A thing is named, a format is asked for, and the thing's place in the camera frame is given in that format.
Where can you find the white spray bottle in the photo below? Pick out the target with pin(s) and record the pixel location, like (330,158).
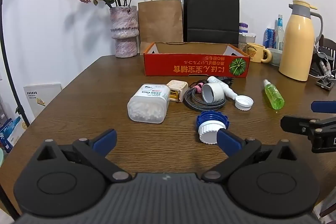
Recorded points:
(228,88)

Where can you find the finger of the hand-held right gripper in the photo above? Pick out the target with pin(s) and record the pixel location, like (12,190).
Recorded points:
(324,106)
(294,124)

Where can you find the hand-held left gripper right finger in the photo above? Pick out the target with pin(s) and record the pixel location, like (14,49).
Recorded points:
(228,141)

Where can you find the clear glass soda bottle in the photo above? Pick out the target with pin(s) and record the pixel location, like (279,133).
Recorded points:
(279,32)

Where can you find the white bottle cap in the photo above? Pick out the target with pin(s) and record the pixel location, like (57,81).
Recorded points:
(244,102)

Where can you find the blue and white boxes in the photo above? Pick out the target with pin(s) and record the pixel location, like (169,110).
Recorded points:
(10,134)

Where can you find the white ceramic cup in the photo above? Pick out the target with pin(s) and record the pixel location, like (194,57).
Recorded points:
(275,57)

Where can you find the white flat box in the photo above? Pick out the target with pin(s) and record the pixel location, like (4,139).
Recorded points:
(39,98)

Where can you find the blue drink can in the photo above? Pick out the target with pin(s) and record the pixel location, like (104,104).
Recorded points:
(268,39)

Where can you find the green spray bottle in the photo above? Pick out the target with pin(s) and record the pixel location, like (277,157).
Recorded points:
(274,95)

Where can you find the yellow bear mug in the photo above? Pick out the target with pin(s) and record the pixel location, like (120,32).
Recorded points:
(254,53)

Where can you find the clear cotton swab box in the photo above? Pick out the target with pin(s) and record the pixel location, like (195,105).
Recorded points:
(148,106)

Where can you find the yellow thermos jug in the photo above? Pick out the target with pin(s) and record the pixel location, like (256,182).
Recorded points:
(298,43)

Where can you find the brown paper bag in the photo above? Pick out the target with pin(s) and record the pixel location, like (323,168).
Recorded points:
(160,22)

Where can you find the blue ridged bottle cap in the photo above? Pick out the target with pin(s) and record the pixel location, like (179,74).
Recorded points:
(208,129)

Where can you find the dark wooden chair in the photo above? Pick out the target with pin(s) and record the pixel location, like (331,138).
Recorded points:
(329,43)

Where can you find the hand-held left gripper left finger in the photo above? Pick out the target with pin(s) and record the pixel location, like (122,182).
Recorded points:
(106,140)

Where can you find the pink mottled vase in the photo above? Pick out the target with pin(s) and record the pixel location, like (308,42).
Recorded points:
(124,29)

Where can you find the red cardboard box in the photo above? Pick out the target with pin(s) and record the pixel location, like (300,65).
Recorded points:
(194,66)

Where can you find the clear food container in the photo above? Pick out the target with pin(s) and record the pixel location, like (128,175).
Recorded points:
(246,39)

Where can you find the white tape roll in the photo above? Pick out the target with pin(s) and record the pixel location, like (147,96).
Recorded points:
(214,92)

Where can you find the black lamp stand pole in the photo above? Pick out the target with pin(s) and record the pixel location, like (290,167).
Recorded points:
(8,64)

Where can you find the black paper bag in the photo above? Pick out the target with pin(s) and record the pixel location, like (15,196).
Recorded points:
(211,14)

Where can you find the purple lid jar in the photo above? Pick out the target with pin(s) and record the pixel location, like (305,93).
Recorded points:
(242,28)

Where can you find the white charger plug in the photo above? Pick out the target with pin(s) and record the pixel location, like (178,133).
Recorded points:
(177,87)

